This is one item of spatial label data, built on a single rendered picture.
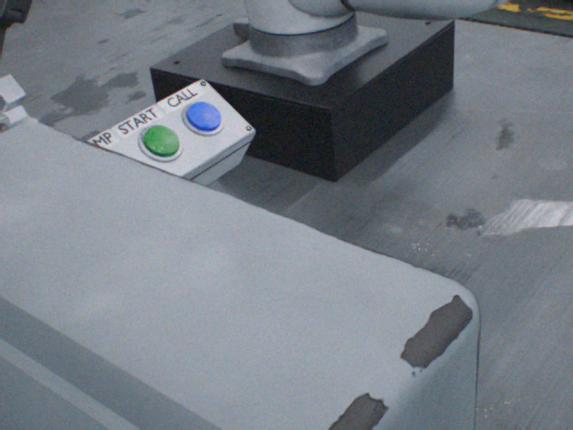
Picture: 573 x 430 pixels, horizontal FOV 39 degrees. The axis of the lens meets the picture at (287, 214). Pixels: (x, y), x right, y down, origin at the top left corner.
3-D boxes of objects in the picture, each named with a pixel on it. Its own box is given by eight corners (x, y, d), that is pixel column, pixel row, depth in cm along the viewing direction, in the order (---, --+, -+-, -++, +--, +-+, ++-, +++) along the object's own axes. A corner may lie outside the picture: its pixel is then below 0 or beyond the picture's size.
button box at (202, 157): (98, 259, 65) (109, 223, 61) (39, 196, 66) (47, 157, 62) (241, 164, 75) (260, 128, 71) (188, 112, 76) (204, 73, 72)
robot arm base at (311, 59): (277, 18, 134) (273, -15, 131) (391, 39, 121) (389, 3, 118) (199, 60, 123) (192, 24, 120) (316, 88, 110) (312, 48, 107)
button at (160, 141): (156, 172, 66) (161, 159, 65) (132, 146, 67) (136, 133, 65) (183, 156, 68) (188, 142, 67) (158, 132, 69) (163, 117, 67)
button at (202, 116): (199, 146, 69) (205, 133, 68) (175, 122, 70) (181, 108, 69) (223, 131, 71) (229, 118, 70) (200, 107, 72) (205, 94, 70)
